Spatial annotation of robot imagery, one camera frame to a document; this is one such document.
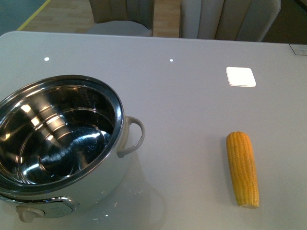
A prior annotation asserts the yellow corn cob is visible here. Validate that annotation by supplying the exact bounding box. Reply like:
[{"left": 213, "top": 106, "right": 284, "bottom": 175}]
[{"left": 226, "top": 131, "right": 260, "bottom": 208}]

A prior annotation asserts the white electric cooking pot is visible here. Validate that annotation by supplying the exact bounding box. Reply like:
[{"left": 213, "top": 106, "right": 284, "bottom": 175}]
[{"left": 0, "top": 75, "right": 145, "bottom": 223}]

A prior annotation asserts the beige upholstered chair left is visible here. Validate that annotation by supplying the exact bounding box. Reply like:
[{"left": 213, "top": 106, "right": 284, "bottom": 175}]
[{"left": 86, "top": 0, "right": 154, "bottom": 37}]

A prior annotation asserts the beige upholstered chair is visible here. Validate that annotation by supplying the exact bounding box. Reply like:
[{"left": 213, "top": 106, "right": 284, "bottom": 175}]
[
  {"left": 179, "top": 0, "right": 281, "bottom": 42},
  {"left": 86, "top": 0, "right": 154, "bottom": 37}
]

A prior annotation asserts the beige upholstered chair right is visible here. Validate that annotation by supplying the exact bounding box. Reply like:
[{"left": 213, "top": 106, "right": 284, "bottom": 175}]
[{"left": 179, "top": 0, "right": 281, "bottom": 42}]

